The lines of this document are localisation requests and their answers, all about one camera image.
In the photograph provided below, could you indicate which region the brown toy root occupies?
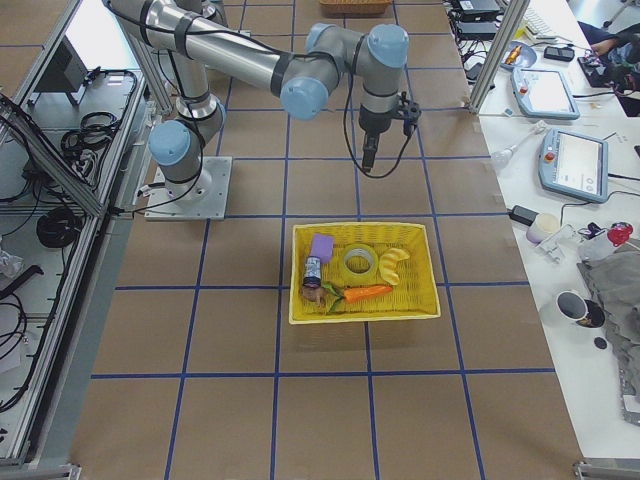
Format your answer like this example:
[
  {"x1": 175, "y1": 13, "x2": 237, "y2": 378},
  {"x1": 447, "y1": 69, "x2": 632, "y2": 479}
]
[{"x1": 301, "y1": 286, "x2": 329, "y2": 307}]

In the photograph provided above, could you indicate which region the blue plate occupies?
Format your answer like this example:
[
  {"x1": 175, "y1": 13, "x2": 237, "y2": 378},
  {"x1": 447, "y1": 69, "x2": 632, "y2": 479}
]
[{"x1": 500, "y1": 41, "x2": 538, "y2": 70}]

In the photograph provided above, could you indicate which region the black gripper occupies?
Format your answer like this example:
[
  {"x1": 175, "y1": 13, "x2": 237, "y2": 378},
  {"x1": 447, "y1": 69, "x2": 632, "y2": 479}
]
[{"x1": 358, "y1": 104, "x2": 394, "y2": 171}]

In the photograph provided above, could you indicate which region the yellow tape roll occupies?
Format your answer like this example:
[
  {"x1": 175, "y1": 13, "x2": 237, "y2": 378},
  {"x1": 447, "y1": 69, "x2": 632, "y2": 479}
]
[{"x1": 340, "y1": 243, "x2": 378, "y2": 285}]

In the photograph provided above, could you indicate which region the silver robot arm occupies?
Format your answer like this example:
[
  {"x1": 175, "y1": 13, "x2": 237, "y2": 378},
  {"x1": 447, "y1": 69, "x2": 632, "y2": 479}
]
[{"x1": 104, "y1": 1, "x2": 420, "y2": 176}]

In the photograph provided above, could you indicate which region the near teach pendant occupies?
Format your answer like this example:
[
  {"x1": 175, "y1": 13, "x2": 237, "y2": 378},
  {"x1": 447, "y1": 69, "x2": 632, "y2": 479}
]
[{"x1": 538, "y1": 129, "x2": 609, "y2": 204}]

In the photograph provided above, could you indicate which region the white mug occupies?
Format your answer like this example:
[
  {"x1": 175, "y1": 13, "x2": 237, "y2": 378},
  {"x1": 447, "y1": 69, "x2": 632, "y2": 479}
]
[{"x1": 554, "y1": 290, "x2": 589, "y2": 323}]

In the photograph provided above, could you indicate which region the red round object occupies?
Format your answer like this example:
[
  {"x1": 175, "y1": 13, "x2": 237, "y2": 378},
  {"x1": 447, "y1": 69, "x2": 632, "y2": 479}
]
[{"x1": 607, "y1": 222, "x2": 633, "y2": 248}]

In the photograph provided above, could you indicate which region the small labelled bottle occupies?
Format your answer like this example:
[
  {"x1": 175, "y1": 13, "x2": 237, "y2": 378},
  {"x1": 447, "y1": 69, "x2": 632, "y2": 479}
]
[{"x1": 303, "y1": 256, "x2": 322, "y2": 288}]

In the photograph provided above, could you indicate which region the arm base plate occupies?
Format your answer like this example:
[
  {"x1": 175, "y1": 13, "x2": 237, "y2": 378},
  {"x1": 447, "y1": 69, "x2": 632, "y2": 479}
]
[{"x1": 144, "y1": 156, "x2": 233, "y2": 221}]

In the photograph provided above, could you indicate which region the black power adapter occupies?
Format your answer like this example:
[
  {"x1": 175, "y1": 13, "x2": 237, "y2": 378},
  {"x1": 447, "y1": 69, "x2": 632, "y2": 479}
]
[{"x1": 508, "y1": 205, "x2": 539, "y2": 227}]

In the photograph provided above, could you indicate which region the purple sponge block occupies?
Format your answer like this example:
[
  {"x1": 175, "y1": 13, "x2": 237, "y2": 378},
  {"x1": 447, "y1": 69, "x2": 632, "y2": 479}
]
[{"x1": 309, "y1": 233, "x2": 334, "y2": 264}]

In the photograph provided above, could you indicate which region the orange toy carrot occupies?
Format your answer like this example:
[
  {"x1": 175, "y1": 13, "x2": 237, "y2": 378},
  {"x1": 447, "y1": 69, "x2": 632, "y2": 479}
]
[{"x1": 323, "y1": 283, "x2": 393, "y2": 312}]

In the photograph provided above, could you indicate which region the brass cylinder tool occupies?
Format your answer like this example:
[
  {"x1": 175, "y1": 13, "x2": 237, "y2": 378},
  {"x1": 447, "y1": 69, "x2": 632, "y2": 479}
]
[{"x1": 504, "y1": 45, "x2": 522, "y2": 65}]

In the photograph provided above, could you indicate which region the aluminium frame post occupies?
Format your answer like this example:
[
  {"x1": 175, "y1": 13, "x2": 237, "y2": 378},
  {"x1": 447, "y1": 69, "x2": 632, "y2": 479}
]
[{"x1": 468, "y1": 0, "x2": 530, "y2": 114}]

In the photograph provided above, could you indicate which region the yellow toy banana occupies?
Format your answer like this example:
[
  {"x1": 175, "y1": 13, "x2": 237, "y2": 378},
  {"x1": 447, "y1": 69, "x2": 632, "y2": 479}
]
[{"x1": 378, "y1": 247, "x2": 410, "y2": 286}]

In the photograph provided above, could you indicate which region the yellow woven basket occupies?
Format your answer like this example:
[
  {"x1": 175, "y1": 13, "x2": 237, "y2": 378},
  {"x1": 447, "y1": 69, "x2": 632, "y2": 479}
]
[{"x1": 289, "y1": 222, "x2": 441, "y2": 325}]

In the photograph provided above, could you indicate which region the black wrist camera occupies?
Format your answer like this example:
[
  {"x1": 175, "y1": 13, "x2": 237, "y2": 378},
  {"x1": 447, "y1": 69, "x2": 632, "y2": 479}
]
[{"x1": 393, "y1": 91, "x2": 421, "y2": 138}]

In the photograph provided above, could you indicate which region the far teach pendant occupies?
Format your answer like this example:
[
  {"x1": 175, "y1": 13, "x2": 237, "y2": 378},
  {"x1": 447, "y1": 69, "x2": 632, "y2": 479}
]
[{"x1": 511, "y1": 67, "x2": 580, "y2": 120}]

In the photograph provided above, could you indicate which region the teach pendant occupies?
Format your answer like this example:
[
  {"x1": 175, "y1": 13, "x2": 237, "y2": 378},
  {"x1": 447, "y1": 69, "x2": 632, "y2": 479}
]
[
  {"x1": 538, "y1": 129, "x2": 609, "y2": 204},
  {"x1": 511, "y1": 67, "x2": 580, "y2": 120}
]

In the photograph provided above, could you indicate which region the brown wicker basket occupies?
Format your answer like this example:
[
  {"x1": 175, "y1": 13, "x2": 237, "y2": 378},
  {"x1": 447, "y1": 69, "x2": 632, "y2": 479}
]
[{"x1": 318, "y1": 0, "x2": 392, "y2": 16}]

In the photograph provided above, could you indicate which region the lavender white cup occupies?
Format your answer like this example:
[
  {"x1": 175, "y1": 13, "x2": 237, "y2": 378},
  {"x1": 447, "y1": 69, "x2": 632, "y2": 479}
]
[{"x1": 526, "y1": 213, "x2": 560, "y2": 244}]

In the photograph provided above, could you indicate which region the grey cloth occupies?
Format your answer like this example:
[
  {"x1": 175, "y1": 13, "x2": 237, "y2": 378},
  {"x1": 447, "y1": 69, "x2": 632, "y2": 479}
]
[{"x1": 577, "y1": 250, "x2": 639, "y2": 426}]

